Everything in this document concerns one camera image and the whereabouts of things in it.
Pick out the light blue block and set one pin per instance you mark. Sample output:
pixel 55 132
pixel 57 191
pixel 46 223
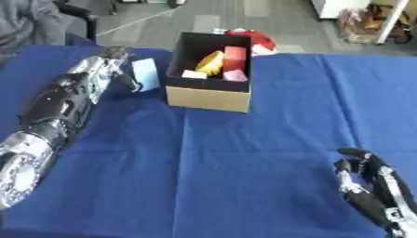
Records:
pixel 145 72

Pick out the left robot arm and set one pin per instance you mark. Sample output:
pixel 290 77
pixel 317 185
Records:
pixel 51 117

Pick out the pink block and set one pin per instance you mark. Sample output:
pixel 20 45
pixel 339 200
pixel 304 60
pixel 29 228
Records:
pixel 235 76

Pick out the red bag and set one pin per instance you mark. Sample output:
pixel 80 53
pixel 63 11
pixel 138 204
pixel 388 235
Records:
pixel 259 38

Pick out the cardboard box black inside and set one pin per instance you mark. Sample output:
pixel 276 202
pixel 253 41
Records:
pixel 209 97

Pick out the red block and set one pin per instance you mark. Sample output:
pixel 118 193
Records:
pixel 235 57

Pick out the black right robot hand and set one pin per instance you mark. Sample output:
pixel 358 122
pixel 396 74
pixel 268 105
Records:
pixel 372 189

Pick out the black chair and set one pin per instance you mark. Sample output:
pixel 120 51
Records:
pixel 81 18

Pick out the person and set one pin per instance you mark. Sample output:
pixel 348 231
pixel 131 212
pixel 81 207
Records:
pixel 24 24

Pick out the brown bag pile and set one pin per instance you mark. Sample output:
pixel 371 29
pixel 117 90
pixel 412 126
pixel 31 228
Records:
pixel 364 23

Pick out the white post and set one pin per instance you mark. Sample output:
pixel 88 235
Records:
pixel 392 21

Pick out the yellow toy fruit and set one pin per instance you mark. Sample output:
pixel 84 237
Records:
pixel 210 63

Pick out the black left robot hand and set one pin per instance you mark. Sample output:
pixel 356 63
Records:
pixel 115 52

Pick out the white block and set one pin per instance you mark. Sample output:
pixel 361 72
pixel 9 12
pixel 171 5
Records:
pixel 194 74

